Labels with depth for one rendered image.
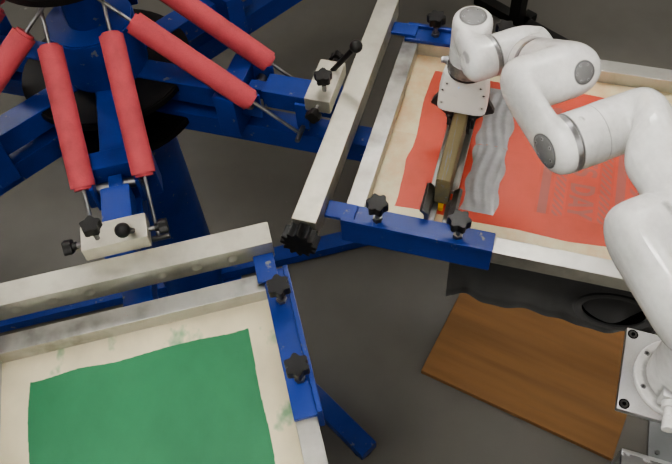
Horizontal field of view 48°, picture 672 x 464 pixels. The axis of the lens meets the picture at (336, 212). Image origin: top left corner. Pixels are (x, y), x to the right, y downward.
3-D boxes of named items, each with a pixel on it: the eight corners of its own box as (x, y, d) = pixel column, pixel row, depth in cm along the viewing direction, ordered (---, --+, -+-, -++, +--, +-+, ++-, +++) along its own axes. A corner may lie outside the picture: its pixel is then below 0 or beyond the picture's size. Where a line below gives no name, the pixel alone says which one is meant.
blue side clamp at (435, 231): (492, 250, 149) (496, 230, 144) (488, 270, 147) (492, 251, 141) (348, 220, 156) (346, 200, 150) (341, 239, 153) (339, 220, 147)
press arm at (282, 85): (344, 100, 169) (343, 84, 165) (337, 119, 166) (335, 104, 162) (272, 88, 173) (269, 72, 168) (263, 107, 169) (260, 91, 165)
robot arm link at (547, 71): (657, 153, 104) (563, 187, 102) (574, 127, 124) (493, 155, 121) (644, 38, 99) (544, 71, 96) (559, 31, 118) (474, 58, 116)
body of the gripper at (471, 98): (438, 74, 146) (434, 113, 155) (490, 82, 144) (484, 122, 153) (445, 48, 150) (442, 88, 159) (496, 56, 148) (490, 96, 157)
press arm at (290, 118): (633, 191, 166) (640, 174, 161) (631, 212, 162) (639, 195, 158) (130, 100, 192) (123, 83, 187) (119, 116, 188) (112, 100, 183)
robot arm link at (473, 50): (522, 47, 131) (473, 63, 129) (514, 90, 139) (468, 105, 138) (482, -4, 139) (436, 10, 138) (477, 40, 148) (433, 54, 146)
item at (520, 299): (643, 324, 176) (693, 239, 147) (641, 357, 171) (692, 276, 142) (449, 282, 186) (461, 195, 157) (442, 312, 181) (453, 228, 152)
